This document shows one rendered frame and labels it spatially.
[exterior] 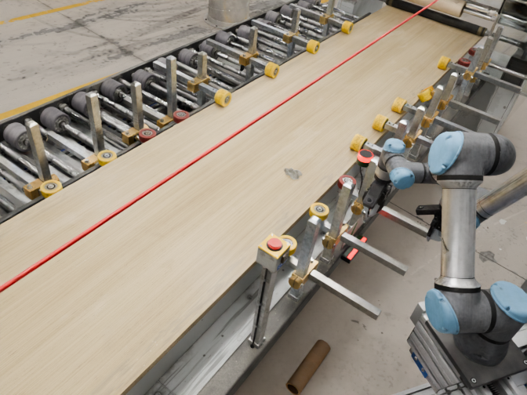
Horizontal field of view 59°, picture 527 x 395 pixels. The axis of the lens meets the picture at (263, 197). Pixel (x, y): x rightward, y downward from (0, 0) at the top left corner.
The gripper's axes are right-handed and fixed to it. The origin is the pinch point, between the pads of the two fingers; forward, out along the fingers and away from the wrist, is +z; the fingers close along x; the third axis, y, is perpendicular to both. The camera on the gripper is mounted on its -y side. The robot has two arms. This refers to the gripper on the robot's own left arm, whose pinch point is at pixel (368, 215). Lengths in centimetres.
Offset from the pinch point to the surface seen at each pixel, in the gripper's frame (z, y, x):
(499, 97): 40, 242, -10
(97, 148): 5, -40, 116
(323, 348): 85, -10, -4
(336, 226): 1.4, -13.4, 7.3
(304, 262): 0.0, -38.4, 6.8
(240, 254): 3, -48, 28
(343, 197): -13.8, -13.4, 8.0
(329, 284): 9.5, -33.6, -3.2
